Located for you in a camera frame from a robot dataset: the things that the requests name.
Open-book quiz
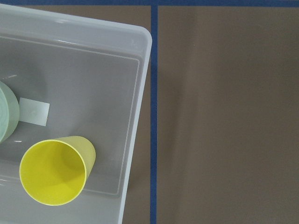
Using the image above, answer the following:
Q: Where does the yellow plastic cup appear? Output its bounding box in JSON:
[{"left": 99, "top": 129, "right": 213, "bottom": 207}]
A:
[{"left": 19, "top": 136, "right": 96, "bottom": 206}]

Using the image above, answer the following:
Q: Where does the mint green bowl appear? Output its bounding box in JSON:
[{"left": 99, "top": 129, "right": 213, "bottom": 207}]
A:
[{"left": 0, "top": 82, "right": 20, "bottom": 143}]

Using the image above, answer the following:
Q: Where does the translucent plastic storage box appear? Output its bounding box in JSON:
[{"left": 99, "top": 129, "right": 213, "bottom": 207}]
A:
[{"left": 0, "top": 5, "right": 152, "bottom": 224}]

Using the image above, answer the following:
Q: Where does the white label sticker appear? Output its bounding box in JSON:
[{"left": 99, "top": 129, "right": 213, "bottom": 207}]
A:
[{"left": 19, "top": 98, "right": 50, "bottom": 126}]

